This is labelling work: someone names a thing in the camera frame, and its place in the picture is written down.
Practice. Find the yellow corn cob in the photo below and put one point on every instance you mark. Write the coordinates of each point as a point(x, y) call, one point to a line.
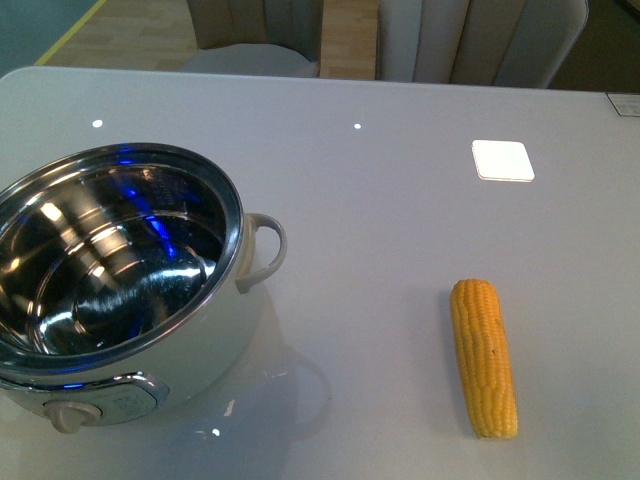
point(483, 358)

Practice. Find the white electric cooking pot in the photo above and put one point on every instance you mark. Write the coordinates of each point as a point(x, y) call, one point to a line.
point(127, 283)

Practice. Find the left beige upholstered chair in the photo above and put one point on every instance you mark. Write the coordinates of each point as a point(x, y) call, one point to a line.
point(253, 37)

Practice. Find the beige upholstered chair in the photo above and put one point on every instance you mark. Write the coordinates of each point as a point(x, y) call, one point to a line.
point(519, 44)
point(253, 37)

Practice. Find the right beige upholstered chair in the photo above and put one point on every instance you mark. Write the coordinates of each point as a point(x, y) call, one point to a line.
point(519, 44)

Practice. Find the label sticker on table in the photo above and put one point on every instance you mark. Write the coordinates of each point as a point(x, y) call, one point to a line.
point(625, 104)

